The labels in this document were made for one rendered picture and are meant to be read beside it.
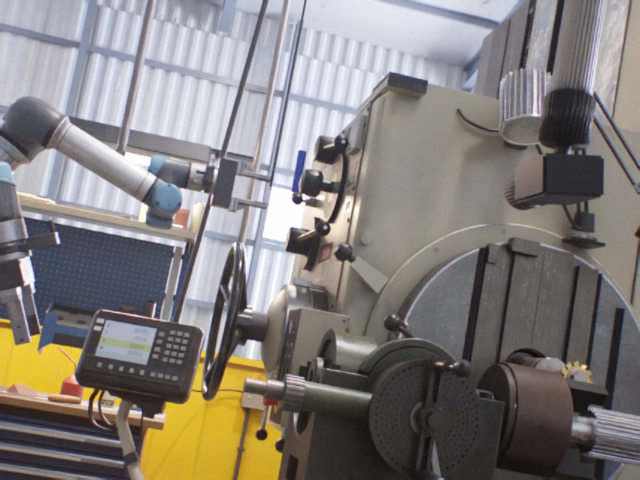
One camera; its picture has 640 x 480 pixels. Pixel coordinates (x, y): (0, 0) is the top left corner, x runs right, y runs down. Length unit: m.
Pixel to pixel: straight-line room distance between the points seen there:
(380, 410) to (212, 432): 3.33
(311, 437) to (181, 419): 3.24
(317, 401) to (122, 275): 2.69
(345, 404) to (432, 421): 0.14
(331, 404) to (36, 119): 1.21
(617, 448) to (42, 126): 1.49
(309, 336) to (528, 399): 0.47
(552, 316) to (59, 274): 2.56
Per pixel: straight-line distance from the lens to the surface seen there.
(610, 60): 2.66
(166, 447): 4.78
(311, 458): 1.56
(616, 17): 2.71
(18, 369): 4.77
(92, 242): 4.13
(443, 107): 2.14
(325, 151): 2.40
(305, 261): 2.47
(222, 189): 2.54
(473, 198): 2.12
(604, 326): 2.11
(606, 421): 1.82
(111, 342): 2.84
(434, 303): 1.96
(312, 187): 2.30
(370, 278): 1.99
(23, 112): 2.43
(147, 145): 3.95
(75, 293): 4.12
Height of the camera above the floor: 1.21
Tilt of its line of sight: 8 degrees up
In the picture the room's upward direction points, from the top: 10 degrees clockwise
